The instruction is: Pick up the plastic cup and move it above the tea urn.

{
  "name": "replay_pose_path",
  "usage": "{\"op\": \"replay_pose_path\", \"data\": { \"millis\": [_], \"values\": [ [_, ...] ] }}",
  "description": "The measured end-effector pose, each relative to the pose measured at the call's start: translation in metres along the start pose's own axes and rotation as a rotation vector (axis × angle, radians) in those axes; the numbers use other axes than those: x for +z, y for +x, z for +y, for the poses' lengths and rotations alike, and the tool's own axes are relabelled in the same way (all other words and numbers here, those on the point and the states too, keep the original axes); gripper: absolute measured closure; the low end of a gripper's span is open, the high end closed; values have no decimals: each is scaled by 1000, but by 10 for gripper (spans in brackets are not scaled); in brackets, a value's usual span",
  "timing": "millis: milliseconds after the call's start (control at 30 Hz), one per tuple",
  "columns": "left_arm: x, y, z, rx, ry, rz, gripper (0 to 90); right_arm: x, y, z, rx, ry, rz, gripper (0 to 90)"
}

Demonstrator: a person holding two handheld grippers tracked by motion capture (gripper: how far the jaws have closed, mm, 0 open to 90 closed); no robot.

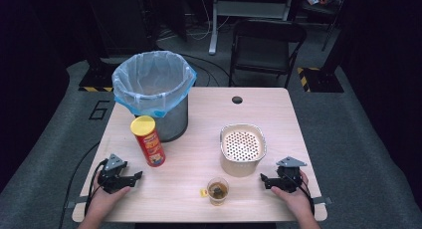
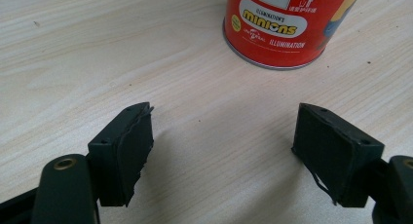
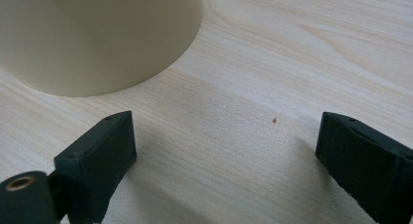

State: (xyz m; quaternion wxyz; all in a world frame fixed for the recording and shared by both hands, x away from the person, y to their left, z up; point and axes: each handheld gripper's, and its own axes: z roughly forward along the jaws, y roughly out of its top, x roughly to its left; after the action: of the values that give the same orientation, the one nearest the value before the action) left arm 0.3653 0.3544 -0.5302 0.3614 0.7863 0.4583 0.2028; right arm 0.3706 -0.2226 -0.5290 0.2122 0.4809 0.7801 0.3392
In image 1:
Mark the blue plastic bin liner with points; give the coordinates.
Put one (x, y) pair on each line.
(151, 79)

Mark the person's left hand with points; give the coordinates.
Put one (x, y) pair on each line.
(101, 202)

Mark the grey tape strip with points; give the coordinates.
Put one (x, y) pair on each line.
(78, 202)
(322, 200)

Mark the black folding chair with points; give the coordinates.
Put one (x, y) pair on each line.
(265, 53)

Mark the beige strainer container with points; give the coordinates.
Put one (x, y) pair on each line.
(242, 146)

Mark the yellow tea bag tag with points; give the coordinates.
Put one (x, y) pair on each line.
(203, 192)

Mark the red chip can yellow lid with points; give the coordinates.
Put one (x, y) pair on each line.
(151, 146)

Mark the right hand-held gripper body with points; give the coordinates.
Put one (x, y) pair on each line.
(289, 177)

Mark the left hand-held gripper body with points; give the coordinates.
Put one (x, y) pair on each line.
(111, 179)

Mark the clear plastic cup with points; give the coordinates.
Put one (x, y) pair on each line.
(218, 199)

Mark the brown tea bag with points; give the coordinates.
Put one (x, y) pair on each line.
(217, 189)

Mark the grey metal trash bin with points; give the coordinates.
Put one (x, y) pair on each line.
(172, 122)

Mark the black equipment cabinet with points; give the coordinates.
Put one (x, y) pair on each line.
(122, 20)

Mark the black stand base hazard stripe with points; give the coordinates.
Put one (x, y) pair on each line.
(323, 80)
(96, 79)

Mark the person's right hand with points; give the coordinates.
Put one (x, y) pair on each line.
(298, 204)

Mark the white desk frame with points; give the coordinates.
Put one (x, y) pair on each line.
(247, 8)

